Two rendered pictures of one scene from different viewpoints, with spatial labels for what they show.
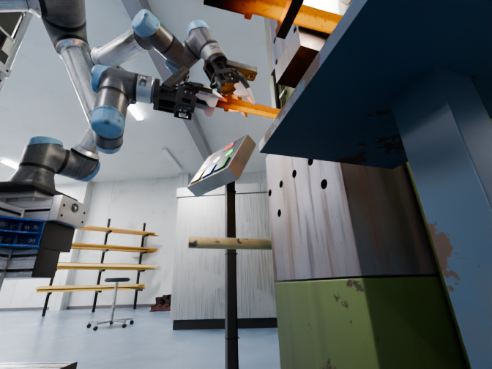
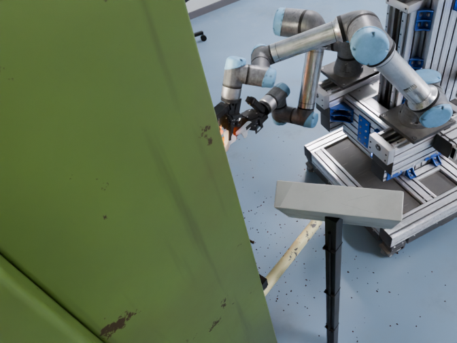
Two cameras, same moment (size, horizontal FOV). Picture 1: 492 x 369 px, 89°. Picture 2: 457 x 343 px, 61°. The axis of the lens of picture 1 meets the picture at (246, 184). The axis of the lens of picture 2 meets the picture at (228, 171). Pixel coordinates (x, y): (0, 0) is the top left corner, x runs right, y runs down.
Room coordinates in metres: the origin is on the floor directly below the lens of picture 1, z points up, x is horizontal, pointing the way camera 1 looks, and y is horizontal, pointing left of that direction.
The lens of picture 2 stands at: (1.80, -0.36, 2.06)
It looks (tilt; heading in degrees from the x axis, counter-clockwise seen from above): 46 degrees down; 163
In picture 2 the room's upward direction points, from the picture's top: 16 degrees counter-clockwise
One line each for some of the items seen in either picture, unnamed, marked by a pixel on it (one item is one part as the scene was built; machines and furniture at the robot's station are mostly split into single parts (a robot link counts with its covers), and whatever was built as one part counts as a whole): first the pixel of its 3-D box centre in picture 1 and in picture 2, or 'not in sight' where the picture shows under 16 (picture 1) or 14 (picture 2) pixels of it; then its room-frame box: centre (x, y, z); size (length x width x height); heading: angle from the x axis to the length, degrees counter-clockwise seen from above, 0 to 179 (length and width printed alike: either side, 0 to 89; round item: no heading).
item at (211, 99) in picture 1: (212, 100); not in sight; (0.61, 0.09, 0.98); 0.09 x 0.03 x 0.06; 108
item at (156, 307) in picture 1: (174, 299); not in sight; (6.46, 1.77, 0.20); 1.10 x 0.76 x 0.39; 176
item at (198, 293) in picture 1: (231, 254); not in sight; (3.78, 0.24, 0.89); 1.41 x 1.06 x 1.77; 86
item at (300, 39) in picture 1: (329, 69); not in sight; (0.83, -0.38, 1.32); 0.42 x 0.20 x 0.10; 111
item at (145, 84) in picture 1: (146, 88); (266, 104); (0.56, 0.27, 0.99); 0.08 x 0.05 x 0.08; 21
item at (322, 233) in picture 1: (372, 203); not in sight; (0.78, -0.41, 0.69); 0.56 x 0.38 x 0.45; 111
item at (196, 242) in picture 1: (241, 243); (289, 256); (1.05, 0.02, 0.62); 0.44 x 0.05 x 0.05; 111
